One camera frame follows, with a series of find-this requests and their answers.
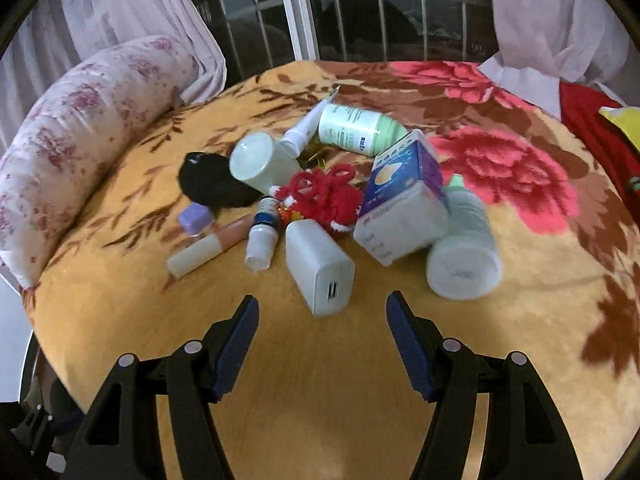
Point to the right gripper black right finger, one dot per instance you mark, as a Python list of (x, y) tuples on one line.
[(525, 436)]

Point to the left white curtain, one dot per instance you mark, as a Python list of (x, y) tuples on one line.
[(42, 39)]

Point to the green capped white bottle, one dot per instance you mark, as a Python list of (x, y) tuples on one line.
[(465, 263)]

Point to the window with metal bars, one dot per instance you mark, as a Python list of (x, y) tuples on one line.
[(255, 35)]

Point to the white USB charger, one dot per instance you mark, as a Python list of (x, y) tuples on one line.
[(321, 270)]

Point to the white jar pale lid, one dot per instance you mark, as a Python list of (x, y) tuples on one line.
[(262, 163)]

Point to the green frog lotion bottle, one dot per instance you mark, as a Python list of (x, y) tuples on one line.
[(359, 131)]

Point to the white squeeze tube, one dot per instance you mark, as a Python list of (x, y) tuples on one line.
[(297, 138)]

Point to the red knitted ornament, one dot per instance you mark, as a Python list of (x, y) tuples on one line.
[(326, 196)]

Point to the peach lip balm tube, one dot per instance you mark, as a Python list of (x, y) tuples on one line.
[(209, 247)]

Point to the red quilt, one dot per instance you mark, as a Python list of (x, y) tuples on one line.
[(580, 107)]

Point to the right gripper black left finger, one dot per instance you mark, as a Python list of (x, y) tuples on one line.
[(119, 437)]

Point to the small white dropper bottle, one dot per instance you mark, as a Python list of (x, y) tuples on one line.
[(263, 235)]

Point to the white curtain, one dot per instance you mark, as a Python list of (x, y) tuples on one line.
[(42, 39), (544, 42)]

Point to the right white curtain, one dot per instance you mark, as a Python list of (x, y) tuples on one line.
[(544, 42)]

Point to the pink floral bolster pillow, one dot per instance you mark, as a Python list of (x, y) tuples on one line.
[(73, 134)]

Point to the blue white medicine box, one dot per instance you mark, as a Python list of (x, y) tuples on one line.
[(404, 207)]

